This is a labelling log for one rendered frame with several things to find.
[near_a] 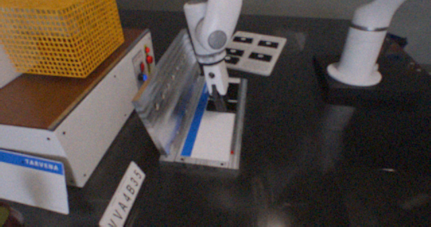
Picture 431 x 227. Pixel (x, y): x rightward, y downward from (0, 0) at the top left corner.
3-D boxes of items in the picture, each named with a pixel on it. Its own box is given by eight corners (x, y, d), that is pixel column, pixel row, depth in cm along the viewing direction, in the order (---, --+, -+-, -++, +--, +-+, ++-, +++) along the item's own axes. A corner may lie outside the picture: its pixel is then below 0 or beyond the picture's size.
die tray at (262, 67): (269, 75, 105) (269, 73, 104) (209, 63, 113) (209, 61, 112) (286, 40, 134) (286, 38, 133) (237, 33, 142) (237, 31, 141)
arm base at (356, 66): (368, 65, 106) (384, 19, 95) (389, 87, 90) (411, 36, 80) (322, 63, 108) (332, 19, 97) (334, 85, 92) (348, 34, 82)
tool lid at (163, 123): (137, 100, 55) (130, 101, 56) (170, 159, 66) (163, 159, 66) (186, 28, 89) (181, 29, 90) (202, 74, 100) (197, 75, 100)
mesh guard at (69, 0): (85, 77, 62) (60, 9, 52) (13, 71, 65) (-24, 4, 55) (124, 41, 80) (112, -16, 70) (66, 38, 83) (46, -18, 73)
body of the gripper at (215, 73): (221, 62, 68) (228, 96, 75) (225, 46, 76) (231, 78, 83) (194, 65, 70) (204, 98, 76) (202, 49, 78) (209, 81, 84)
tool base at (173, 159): (237, 174, 65) (238, 165, 63) (159, 164, 68) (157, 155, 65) (246, 84, 99) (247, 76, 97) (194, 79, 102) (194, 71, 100)
